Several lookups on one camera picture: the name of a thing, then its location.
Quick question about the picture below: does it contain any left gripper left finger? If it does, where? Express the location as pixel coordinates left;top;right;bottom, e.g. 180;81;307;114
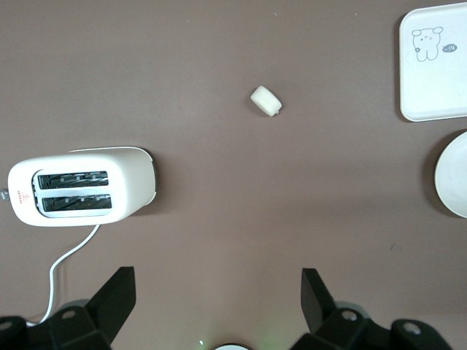
0;267;136;350

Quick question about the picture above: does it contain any white toaster power cable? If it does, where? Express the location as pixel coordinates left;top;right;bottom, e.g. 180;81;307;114
27;224;101;325

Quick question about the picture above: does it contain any white two-slot toaster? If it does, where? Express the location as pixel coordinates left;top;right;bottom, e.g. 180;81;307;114
0;146;158;228

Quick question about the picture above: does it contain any white steamed bun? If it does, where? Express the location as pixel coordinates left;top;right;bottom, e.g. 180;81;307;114
250;85;283;117

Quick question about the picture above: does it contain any cream tray with bear drawing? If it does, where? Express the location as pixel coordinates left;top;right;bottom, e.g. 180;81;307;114
398;1;467;123

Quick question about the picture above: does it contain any white round plate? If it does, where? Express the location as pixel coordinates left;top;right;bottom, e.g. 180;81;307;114
433;130;467;219

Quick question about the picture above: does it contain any brown table cloth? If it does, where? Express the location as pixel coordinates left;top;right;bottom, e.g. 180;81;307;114
0;0;467;350

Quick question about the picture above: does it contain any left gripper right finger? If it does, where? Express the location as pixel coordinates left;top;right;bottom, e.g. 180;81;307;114
291;268;452;350

